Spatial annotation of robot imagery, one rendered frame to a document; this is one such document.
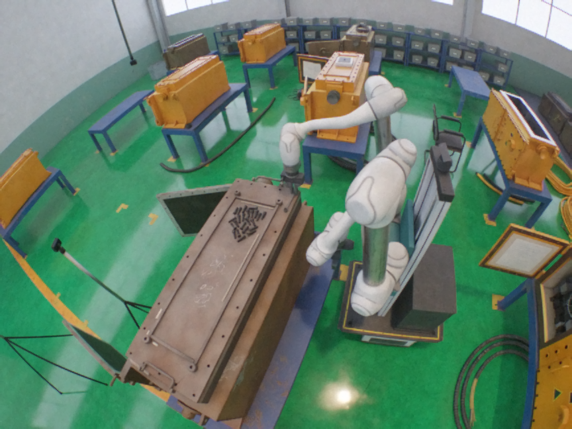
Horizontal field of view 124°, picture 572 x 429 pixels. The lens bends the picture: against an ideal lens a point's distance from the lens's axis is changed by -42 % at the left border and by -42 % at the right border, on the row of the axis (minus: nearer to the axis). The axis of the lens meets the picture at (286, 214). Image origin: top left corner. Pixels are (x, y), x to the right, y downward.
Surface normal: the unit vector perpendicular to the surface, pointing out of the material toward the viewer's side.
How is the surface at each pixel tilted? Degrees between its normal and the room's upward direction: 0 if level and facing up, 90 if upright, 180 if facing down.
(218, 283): 0
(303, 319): 0
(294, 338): 0
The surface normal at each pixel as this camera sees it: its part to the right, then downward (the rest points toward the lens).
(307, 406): -0.11, -0.64
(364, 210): -0.66, 0.56
